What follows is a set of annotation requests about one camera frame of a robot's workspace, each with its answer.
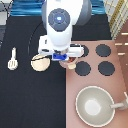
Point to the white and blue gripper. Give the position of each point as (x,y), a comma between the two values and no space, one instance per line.
(45,48)

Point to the pink pot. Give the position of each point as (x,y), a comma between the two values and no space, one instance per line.
(70,64)

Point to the black burner front left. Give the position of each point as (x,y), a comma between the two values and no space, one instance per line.
(82,68)

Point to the black burner back right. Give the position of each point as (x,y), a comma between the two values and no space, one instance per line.
(103,50)

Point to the black table mat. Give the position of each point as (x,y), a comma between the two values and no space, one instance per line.
(30,99)

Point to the pink stove board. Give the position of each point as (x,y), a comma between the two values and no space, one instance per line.
(116,84)

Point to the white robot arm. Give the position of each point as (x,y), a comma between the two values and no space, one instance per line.
(59,17)

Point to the black burner front right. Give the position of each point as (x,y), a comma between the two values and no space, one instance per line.
(106,68)

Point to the cream round plate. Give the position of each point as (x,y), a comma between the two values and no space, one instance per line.
(40,63)

